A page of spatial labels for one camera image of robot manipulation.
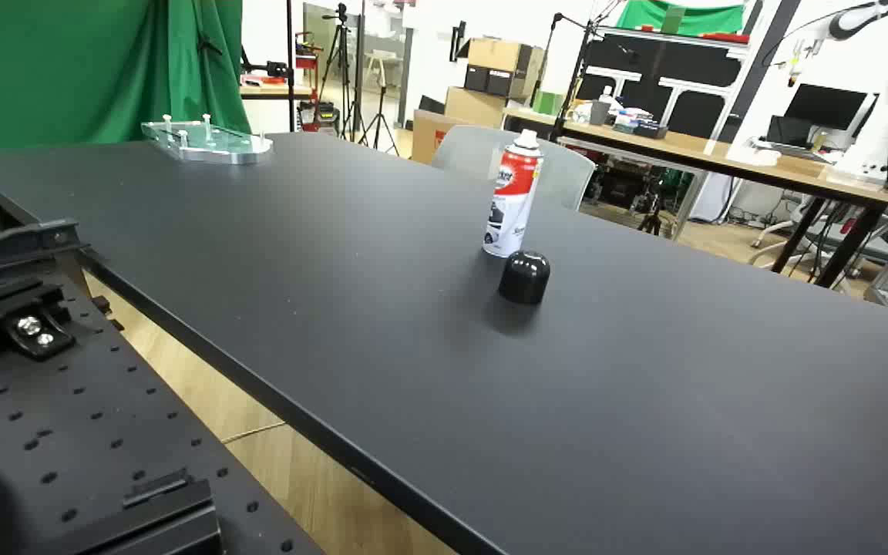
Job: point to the green cloth banner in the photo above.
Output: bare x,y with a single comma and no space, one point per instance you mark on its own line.
678,20

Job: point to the red white spray can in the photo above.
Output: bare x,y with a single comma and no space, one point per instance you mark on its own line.
509,210

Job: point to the cardboard box with red label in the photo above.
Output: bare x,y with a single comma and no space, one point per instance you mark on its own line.
431,137

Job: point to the black rounded panel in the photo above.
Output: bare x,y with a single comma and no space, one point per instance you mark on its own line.
693,113
696,63

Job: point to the green curtain backdrop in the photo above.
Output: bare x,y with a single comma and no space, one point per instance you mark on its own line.
54,71

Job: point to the stacked cardboard box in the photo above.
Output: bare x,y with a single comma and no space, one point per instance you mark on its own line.
494,51

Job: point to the plain cardboard box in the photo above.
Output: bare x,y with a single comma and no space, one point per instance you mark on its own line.
476,109

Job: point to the black computer monitor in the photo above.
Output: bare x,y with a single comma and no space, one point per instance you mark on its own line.
825,106

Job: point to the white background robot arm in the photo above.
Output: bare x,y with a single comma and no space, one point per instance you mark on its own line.
878,134

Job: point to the grey mesh office chair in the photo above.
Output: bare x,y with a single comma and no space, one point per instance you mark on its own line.
463,152

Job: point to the long wooden desk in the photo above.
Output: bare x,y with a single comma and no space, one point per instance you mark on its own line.
691,149

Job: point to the black perforated breadboard mount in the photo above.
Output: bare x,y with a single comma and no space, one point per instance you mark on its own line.
76,431

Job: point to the clear acrylic plate with bolts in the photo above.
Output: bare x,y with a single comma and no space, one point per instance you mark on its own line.
206,143

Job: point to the black camera tripod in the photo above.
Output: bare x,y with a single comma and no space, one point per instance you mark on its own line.
377,100

